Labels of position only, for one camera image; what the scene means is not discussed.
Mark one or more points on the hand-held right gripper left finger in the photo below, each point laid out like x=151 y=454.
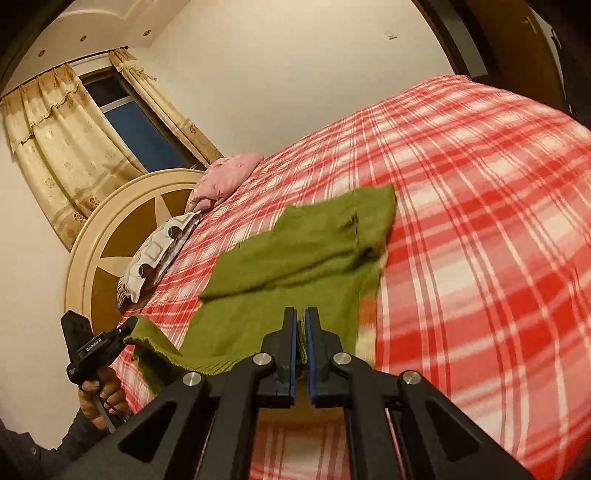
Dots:
x=293 y=364

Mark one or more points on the person's left hand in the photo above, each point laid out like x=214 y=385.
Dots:
x=113 y=392

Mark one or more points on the narrow beige floral curtain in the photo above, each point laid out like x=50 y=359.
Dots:
x=175 y=120

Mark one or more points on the pink pillow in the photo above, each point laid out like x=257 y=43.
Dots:
x=226 y=177

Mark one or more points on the person's left forearm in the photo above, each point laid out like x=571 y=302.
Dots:
x=55 y=452

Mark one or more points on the bed with red plaid sheet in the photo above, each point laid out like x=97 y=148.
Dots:
x=485 y=230

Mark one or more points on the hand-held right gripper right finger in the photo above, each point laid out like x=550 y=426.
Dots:
x=310 y=369

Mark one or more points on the brown wooden door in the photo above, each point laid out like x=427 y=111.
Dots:
x=521 y=50

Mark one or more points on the wide beige floral curtain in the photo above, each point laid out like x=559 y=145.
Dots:
x=60 y=152

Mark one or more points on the curtain rod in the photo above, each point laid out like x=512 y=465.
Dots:
x=64 y=68

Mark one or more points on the dark wooden door frame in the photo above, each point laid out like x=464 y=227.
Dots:
x=461 y=41

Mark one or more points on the cream and brown headboard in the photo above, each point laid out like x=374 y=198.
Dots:
x=115 y=230

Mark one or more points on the green knit sweater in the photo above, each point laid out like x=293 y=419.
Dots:
x=286 y=258

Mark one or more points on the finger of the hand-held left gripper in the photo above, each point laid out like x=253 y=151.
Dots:
x=125 y=330

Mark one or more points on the white wall switch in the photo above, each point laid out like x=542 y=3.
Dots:
x=391 y=35

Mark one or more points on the grey patterned pillow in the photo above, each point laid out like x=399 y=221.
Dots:
x=152 y=258

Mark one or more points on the window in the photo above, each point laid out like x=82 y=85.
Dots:
x=138 y=129

